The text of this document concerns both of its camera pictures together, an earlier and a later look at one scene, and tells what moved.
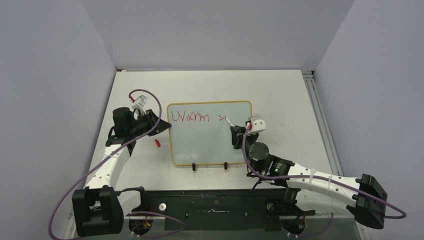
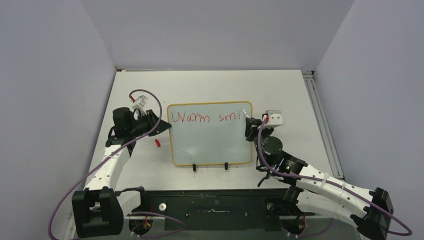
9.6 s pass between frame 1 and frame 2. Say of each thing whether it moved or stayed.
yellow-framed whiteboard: stayed
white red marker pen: moved
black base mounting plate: stayed
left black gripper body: stayed
